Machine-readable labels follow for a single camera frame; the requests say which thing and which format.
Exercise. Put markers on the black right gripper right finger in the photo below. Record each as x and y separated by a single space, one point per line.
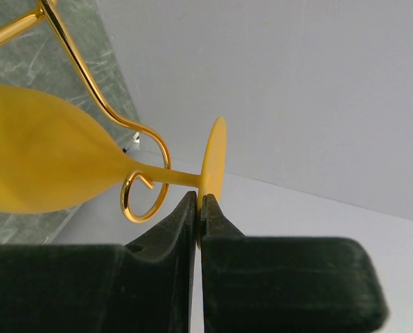
285 284

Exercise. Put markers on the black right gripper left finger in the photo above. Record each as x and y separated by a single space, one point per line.
143 286

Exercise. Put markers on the orange plastic wine glass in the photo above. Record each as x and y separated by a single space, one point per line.
54 156

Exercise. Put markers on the gold wire wine glass rack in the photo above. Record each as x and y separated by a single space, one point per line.
46 10

